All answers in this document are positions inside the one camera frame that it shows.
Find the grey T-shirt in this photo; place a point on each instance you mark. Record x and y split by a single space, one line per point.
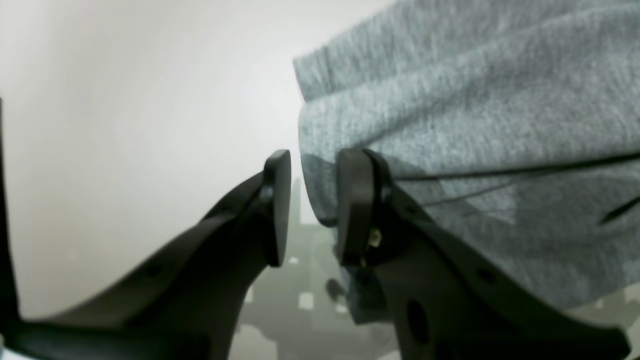
514 124

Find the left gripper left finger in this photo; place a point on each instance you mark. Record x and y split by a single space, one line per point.
183 301

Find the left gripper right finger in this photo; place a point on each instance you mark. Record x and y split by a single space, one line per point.
447 301

